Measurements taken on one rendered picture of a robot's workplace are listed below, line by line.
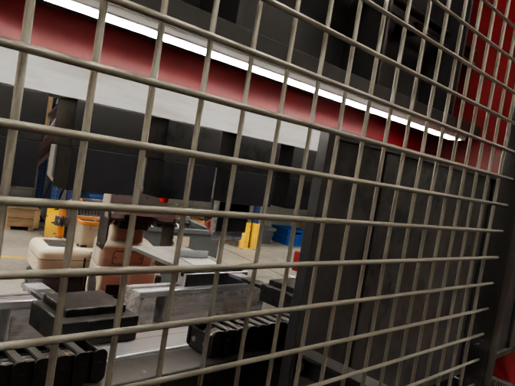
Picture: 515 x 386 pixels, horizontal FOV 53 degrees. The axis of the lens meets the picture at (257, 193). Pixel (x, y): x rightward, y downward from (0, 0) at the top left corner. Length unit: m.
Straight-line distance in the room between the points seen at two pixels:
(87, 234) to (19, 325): 1.31
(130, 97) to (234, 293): 0.56
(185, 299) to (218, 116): 0.42
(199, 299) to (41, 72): 0.61
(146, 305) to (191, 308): 0.13
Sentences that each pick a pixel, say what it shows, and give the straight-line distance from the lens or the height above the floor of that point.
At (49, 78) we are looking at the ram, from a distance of 0.97.
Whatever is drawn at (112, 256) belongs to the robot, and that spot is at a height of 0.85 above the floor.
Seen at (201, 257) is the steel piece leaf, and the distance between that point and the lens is 1.42.
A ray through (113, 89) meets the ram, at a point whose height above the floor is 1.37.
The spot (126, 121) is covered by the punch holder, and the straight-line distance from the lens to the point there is 1.04.
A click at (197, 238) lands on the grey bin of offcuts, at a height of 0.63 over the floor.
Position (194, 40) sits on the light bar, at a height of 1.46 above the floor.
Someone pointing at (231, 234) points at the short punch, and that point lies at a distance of 1.30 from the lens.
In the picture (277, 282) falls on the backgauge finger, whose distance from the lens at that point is 1.13.
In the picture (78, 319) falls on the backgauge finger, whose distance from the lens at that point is 0.78.
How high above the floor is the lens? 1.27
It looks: 3 degrees down
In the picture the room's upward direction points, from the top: 9 degrees clockwise
